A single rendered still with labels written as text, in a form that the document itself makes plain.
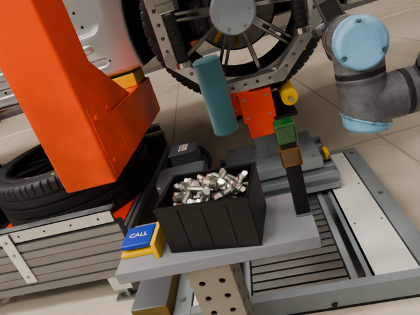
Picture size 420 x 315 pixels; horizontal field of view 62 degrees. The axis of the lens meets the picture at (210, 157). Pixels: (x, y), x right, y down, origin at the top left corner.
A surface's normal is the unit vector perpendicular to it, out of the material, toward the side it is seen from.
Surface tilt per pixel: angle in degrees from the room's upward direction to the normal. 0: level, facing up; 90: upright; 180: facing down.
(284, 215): 0
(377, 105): 85
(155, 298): 0
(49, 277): 90
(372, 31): 81
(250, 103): 90
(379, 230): 0
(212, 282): 90
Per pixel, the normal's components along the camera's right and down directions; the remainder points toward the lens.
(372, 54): -0.17, 0.30
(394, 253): -0.29, -0.87
